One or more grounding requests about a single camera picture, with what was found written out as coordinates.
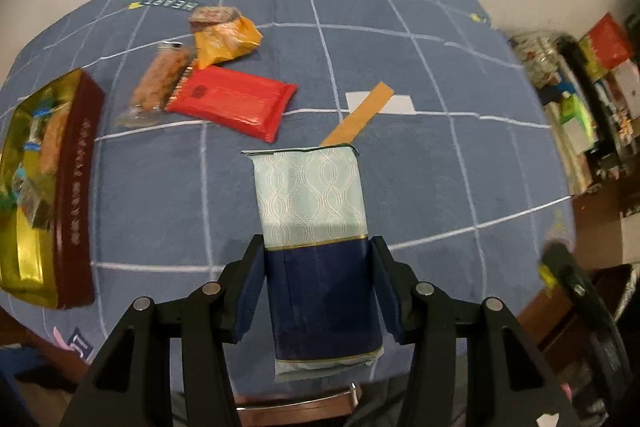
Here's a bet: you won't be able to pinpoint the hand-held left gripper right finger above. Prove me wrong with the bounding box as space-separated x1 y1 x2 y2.
367 235 583 427

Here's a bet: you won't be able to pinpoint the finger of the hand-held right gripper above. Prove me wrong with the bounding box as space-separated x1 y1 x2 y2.
542 242 613 323

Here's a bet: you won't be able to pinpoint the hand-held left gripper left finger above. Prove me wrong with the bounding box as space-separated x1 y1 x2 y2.
59 234 266 427

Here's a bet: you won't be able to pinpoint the navy and white snack packet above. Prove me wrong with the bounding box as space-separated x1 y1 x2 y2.
241 144 385 382

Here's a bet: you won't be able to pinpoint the red snack packet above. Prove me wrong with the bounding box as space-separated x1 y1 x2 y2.
165 67 299 144

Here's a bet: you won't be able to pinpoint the gold tin box red sides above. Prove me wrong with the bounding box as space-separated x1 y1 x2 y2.
0 68 106 310

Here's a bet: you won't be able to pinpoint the grey brown snack packet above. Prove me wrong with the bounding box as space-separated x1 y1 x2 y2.
17 179 56 230

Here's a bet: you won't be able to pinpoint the peanut bar clear wrapper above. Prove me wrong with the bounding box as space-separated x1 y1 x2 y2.
116 43 197 128

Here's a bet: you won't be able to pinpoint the orange snack bag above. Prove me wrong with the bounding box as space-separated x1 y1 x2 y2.
192 16 263 68

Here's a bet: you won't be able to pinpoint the blue checked tablecloth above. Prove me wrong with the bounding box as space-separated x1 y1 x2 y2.
0 0 578 398

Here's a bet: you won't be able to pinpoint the green and white box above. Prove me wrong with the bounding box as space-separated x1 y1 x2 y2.
560 94 598 152

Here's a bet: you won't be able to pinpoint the orange tape strip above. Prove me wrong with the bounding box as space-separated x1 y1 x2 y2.
320 81 396 148

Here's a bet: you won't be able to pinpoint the white paper slip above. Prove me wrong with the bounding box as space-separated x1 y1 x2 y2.
345 91 417 114

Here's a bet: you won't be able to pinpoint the floral ceramic pot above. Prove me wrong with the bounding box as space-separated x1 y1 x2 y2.
509 31 566 88

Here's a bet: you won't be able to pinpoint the red standing bag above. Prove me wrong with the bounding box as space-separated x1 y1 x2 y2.
582 13 633 68

